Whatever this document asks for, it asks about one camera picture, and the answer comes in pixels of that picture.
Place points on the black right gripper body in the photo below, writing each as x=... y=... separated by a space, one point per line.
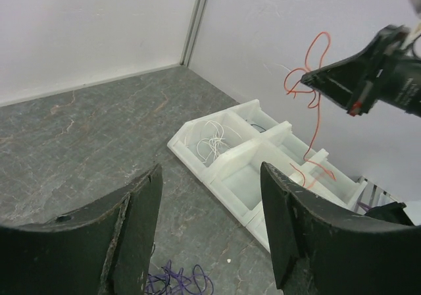
x=363 y=97

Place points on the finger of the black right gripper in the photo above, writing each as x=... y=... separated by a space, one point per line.
x=330 y=89
x=364 y=67

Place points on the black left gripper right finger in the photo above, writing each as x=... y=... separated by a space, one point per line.
x=348 y=253

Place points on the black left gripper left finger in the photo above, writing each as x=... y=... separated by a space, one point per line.
x=104 y=247

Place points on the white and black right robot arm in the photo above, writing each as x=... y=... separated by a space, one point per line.
x=401 y=87

